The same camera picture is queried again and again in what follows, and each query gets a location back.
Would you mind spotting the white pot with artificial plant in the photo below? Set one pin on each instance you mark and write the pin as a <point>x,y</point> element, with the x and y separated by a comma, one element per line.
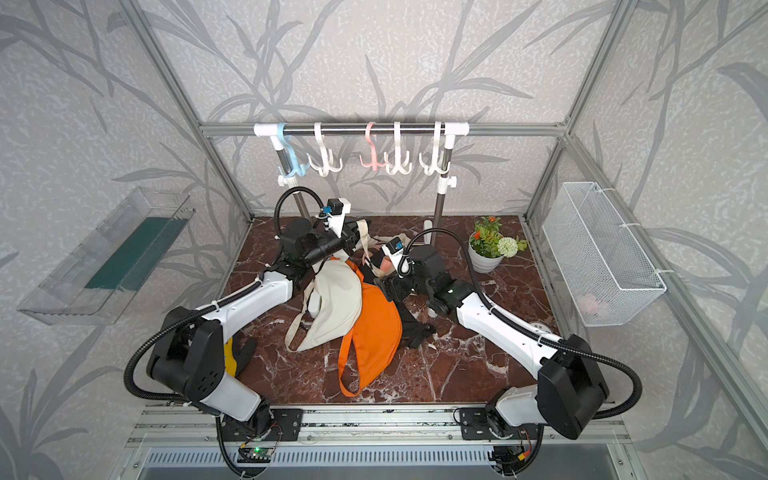
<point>488,247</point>

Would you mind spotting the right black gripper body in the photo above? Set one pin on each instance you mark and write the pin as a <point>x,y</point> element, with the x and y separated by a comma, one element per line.
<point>408,285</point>

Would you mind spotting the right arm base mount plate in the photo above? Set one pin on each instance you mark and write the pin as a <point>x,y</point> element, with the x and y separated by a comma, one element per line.
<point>475,425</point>

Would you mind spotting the blue plastic hook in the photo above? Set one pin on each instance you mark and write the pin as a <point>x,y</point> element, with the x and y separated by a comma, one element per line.
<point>296,167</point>

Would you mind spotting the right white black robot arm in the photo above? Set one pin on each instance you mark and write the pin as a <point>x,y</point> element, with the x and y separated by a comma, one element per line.
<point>574,385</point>

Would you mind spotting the pink item in basket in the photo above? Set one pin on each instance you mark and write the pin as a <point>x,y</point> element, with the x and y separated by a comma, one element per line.
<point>590,305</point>

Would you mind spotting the yellow black work glove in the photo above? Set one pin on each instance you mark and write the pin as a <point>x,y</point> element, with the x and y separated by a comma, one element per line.
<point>237,354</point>

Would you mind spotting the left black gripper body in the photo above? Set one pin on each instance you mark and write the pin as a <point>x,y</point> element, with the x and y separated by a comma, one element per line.
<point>325,246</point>

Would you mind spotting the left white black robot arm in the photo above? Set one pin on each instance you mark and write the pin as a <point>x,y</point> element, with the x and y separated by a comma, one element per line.
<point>185,361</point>

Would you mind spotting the cream bag with brown-striped strap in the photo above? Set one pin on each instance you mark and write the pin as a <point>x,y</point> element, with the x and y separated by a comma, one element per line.
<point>376,260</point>

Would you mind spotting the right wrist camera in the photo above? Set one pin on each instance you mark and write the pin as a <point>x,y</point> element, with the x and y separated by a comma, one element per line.
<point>394,250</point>

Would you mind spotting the pink plastic hook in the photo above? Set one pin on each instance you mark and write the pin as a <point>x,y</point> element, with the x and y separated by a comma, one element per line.
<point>374,164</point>

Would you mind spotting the white plastic hook right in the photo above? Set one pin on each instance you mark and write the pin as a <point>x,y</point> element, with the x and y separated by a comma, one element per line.
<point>435,164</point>

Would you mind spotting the white wire mesh basket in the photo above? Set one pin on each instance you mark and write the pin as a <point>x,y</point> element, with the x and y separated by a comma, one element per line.
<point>597,253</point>

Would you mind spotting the white plastic hook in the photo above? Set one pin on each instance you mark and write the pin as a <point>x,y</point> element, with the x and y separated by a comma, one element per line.
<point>435,164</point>
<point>401,162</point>
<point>326,164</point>

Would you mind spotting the clear acrylic wall shelf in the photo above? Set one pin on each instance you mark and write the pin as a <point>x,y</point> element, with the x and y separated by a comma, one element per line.
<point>97,281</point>

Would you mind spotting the white plastic hook left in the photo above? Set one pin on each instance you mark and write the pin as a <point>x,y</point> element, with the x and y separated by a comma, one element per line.
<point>326,164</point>

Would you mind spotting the white and steel clothes rack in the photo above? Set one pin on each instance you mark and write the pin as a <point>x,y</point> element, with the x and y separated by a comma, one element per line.
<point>383,138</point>

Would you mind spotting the white plastic hook middle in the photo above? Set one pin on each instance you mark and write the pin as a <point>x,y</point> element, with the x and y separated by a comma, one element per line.
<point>401,162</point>

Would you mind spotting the black bag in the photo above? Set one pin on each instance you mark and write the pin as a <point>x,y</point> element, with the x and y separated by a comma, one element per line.
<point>413,331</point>

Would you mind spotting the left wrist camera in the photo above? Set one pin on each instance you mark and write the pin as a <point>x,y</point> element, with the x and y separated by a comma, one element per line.
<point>334,213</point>

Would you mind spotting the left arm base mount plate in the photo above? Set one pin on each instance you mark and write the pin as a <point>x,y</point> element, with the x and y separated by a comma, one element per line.
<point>271,425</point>

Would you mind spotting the aluminium front rail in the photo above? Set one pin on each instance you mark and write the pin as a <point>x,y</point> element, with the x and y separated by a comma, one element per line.
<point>323,425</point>

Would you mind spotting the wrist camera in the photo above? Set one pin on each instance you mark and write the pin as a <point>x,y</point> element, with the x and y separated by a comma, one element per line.
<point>334,213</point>
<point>394,250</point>

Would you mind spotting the orange crescent bag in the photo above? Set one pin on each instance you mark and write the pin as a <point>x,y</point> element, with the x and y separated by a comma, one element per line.
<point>375,336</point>

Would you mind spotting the cream crescent bag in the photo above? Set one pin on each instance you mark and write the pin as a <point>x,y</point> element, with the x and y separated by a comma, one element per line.
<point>334,299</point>

